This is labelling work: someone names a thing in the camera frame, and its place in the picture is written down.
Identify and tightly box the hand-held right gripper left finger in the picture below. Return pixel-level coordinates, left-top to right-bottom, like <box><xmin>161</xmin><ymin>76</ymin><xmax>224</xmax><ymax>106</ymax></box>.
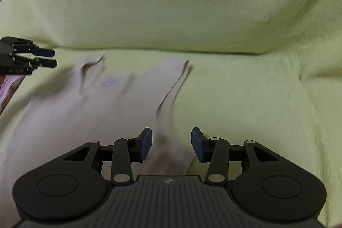
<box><xmin>63</xmin><ymin>128</ymin><xmax>153</xmax><ymax>186</ymax></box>

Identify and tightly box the beige sleeveless shirt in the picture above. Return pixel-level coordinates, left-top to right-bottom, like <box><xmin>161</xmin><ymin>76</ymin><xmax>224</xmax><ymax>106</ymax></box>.
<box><xmin>0</xmin><ymin>54</ymin><xmax>192</xmax><ymax>228</ymax></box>

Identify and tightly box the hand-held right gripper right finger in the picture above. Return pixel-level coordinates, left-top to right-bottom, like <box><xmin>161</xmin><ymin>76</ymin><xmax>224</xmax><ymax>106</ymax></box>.
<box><xmin>190</xmin><ymin>127</ymin><xmax>280</xmax><ymax>186</ymax></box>

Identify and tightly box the light green sofa cover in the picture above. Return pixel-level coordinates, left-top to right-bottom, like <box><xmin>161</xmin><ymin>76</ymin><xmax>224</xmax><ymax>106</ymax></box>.
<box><xmin>0</xmin><ymin>0</ymin><xmax>342</xmax><ymax>228</ymax></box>

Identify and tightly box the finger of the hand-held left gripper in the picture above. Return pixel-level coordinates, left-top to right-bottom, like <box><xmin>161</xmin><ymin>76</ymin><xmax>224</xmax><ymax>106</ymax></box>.
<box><xmin>13</xmin><ymin>54</ymin><xmax>58</xmax><ymax>70</ymax></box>
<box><xmin>10</xmin><ymin>40</ymin><xmax>55</xmax><ymax>57</ymax></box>

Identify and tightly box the person's left forearm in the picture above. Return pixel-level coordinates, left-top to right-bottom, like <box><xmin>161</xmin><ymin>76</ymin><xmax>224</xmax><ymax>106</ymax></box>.
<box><xmin>0</xmin><ymin>74</ymin><xmax>26</xmax><ymax>114</ymax></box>

